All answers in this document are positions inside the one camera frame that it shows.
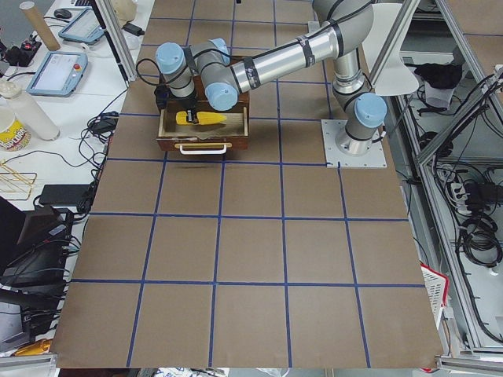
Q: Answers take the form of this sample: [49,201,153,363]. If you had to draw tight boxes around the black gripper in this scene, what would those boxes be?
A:
[154,82,199,123]

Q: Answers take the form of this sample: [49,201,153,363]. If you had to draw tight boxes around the yellow corn cob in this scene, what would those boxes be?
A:
[175,112,227,126]

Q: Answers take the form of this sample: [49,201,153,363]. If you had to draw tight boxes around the light wood pull-out drawer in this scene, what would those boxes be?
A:
[156,106,249,155]

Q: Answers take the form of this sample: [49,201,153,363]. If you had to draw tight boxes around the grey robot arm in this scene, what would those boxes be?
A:
[155,1,387,156]

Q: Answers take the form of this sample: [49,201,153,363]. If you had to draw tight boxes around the blue grey teach pendant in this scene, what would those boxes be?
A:
[58,7,104,44]
[26,52,88,97]

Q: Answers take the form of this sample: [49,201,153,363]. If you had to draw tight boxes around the frosted white plastic cylinder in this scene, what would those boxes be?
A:
[7,90,61,141]

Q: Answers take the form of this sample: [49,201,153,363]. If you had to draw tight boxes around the black computer mouse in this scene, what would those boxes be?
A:
[53,9,72,22]

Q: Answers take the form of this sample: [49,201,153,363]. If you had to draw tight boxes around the black laptop power brick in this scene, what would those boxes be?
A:
[39,184,90,207]

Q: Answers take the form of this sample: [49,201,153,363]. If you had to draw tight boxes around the yellow popcorn cup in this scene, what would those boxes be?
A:
[0,106,31,152]

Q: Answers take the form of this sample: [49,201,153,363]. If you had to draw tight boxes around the cardboard tube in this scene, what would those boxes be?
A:
[19,1,61,51]

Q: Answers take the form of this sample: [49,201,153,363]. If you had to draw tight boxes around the white lamp shade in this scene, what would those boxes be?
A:
[362,1,419,97]

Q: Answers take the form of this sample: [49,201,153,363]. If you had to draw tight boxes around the red white plastic basket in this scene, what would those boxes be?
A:
[420,263,450,328]

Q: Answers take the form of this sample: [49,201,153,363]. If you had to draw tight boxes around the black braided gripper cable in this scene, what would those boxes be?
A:
[135,58,168,88]

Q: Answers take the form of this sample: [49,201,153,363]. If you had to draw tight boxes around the aluminium frame post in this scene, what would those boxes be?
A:
[91,0,137,82]

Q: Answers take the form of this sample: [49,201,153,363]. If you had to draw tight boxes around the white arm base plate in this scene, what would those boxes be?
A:
[321,119,387,169]

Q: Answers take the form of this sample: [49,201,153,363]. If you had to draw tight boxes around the gold wire rack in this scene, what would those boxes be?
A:
[0,160,38,201]

